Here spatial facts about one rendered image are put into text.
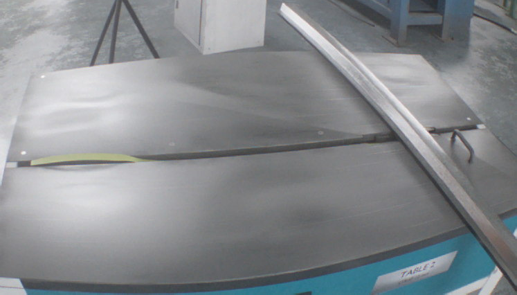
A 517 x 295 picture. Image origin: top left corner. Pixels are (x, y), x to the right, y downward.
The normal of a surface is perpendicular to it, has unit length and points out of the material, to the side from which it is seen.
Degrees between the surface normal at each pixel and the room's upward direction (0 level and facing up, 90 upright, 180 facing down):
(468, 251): 90
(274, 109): 0
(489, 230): 75
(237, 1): 90
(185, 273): 0
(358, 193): 0
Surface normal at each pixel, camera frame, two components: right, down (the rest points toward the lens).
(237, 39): 0.44, 0.50
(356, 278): 0.22, 0.53
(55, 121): 0.05, -0.85
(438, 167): -0.90, -0.11
